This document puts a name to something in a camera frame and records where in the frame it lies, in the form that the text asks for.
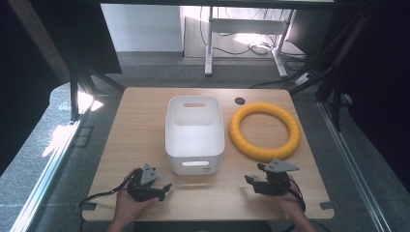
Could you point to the white power strip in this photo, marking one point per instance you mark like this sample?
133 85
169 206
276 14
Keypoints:
303 79

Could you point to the black panel on stand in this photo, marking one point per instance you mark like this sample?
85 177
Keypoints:
87 35

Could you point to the black monitor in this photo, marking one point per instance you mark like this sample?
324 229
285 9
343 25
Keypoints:
309 30

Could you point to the grey tape piece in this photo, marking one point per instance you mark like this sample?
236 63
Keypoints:
327 205

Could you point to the black metal tripod stand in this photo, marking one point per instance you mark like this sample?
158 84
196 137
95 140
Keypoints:
335 74

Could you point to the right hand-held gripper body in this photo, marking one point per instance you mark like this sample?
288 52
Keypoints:
274 183

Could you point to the person's right hand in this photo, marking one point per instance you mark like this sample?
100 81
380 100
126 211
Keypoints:
288 203

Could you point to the black curtain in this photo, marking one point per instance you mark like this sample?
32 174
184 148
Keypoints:
19 80
380 96

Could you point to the white metal desk frame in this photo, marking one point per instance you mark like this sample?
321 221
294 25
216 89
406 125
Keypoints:
209 48

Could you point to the aluminium rail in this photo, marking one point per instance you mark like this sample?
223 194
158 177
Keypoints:
354 174
45 180

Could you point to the person's left hand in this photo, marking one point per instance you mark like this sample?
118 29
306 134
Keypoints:
128 208

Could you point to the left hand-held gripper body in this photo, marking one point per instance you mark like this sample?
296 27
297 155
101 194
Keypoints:
141 188

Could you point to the white plastic storage bin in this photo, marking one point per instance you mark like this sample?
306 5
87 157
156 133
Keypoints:
194 135

